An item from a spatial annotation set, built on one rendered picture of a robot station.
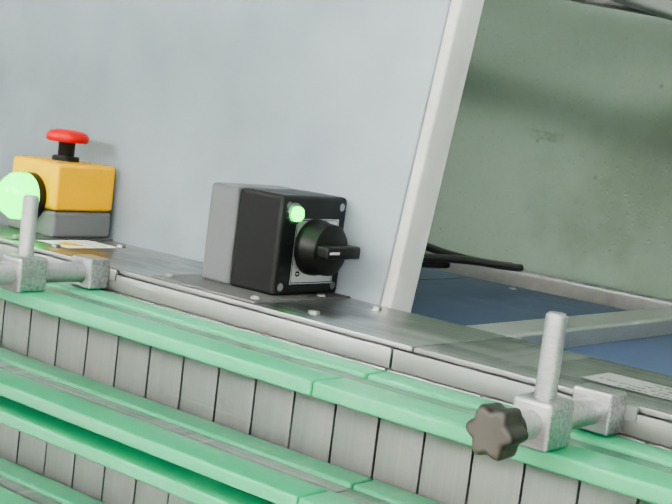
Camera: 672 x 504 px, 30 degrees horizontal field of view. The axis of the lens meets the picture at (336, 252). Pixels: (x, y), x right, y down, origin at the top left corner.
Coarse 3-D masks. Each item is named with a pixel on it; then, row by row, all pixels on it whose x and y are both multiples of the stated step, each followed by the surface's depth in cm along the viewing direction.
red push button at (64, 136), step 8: (56, 128) 119; (48, 136) 118; (56, 136) 117; (64, 136) 117; (72, 136) 117; (80, 136) 118; (88, 136) 119; (64, 144) 118; (72, 144) 119; (64, 152) 118; (72, 152) 119
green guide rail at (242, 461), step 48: (0, 384) 97; (48, 384) 100; (96, 384) 101; (96, 432) 90; (144, 432) 88; (192, 432) 91; (240, 432) 91; (240, 480) 81; (288, 480) 81; (336, 480) 83
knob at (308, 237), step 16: (304, 224) 98; (320, 224) 98; (304, 240) 97; (320, 240) 97; (336, 240) 98; (304, 256) 97; (320, 256) 96; (336, 256) 96; (352, 256) 98; (304, 272) 98; (320, 272) 97
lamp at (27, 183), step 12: (12, 180) 114; (24, 180) 114; (36, 180) 115; (0, 192) 115; (12, 192) 114; (24, 192) 114; (36, 192) 115; (0, 204) 115; (12, 204) 114; (12, 216) 115
